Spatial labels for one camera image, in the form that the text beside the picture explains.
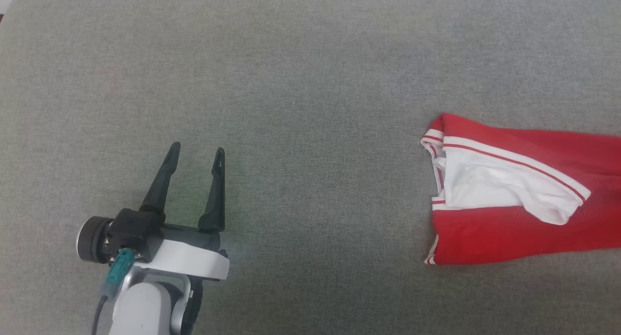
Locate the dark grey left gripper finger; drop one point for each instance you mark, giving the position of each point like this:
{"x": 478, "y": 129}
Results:
{"x": 216, "y": 199}
{"x": 162, "y": 184}

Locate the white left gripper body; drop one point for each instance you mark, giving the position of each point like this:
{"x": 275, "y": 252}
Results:
{"x": 194, "y": 257}

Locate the red and white shirt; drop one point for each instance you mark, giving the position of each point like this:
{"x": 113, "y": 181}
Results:
{"x": 509, "y": 228}

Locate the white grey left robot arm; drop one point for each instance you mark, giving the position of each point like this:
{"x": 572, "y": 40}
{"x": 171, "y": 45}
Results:
{"x": 140, "y": 310}

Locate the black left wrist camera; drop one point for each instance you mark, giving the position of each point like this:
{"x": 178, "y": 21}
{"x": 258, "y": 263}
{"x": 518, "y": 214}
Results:
{"x": 136, "y": 230}

